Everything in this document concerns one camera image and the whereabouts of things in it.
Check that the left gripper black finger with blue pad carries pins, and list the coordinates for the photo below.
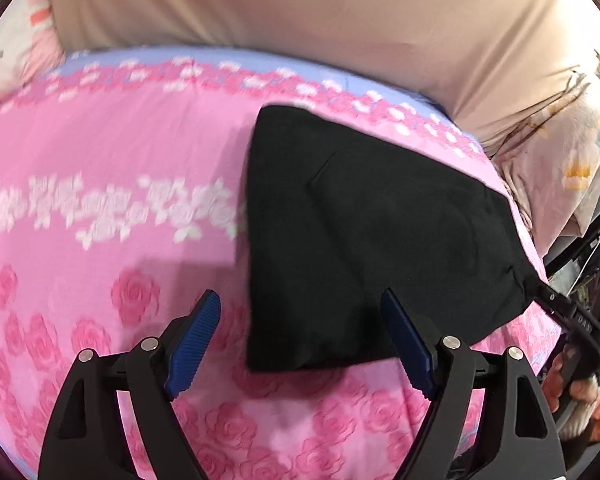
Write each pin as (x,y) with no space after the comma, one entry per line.
(487,417)
(85,437)

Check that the pink white cartoon pillow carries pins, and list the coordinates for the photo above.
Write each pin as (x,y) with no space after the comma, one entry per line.
(29,44)

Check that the person's right hand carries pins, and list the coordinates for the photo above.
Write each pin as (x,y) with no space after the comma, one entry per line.
(553,385)

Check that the black pants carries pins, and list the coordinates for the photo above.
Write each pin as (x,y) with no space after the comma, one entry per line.
(336,216)

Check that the pale floral pillow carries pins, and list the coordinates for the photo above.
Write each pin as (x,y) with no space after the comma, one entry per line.
(550,163)

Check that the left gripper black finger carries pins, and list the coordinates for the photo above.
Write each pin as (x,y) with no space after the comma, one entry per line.
(542,294)

